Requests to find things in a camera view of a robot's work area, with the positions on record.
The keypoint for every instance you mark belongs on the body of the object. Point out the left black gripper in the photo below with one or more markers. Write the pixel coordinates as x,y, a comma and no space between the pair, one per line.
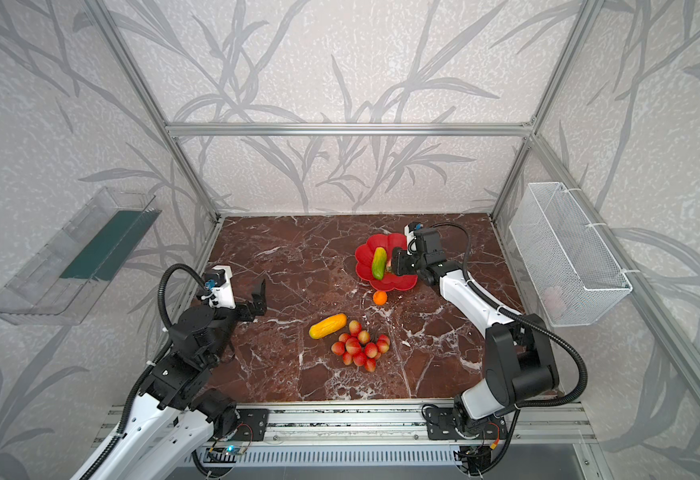
244,309

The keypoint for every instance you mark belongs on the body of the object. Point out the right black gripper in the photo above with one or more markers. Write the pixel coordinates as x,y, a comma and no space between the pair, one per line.
403,261

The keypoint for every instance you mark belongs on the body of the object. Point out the green yellow fake mango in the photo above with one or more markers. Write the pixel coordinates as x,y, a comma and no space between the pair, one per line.
379,263

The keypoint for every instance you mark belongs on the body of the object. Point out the small fake orange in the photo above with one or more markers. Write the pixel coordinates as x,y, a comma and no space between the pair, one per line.
380,298

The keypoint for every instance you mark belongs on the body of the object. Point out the fake red grape bunch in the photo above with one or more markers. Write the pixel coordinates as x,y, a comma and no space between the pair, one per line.
358,347

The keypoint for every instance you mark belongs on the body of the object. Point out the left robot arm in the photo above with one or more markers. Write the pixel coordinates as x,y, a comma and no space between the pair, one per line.
170,412

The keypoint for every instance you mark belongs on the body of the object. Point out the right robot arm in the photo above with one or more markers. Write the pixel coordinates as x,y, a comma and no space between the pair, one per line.
519,361

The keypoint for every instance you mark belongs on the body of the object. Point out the red flower-shaped fruit bowl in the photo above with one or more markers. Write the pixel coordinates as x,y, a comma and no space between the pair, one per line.
364,255

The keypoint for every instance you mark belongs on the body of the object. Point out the green circuit board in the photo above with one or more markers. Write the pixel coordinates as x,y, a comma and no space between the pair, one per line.
226,454

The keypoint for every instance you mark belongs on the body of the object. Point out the pink object in basket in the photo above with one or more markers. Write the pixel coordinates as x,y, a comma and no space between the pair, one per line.
554,301

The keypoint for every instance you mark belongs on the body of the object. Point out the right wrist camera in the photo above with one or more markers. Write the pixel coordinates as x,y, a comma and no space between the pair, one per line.
409,231

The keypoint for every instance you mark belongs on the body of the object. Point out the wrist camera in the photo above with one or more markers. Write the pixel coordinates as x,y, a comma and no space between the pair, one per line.
409,231
217,290

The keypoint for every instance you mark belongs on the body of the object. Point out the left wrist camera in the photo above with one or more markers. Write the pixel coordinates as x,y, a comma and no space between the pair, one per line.
217,290

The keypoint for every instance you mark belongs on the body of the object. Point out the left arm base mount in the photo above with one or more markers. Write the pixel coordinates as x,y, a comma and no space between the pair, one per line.
245,425

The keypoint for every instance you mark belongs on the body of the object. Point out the aluminium front rail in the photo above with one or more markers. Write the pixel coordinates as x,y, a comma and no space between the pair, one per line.
401,422

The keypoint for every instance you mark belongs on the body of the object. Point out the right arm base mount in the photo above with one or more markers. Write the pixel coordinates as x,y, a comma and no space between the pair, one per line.
445,423

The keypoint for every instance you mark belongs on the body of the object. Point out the white wire mesh basket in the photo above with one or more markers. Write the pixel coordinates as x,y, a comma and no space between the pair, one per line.
561,246

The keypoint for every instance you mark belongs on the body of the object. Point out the clear acrylic wall shelf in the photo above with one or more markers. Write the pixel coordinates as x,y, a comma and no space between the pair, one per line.
61,283

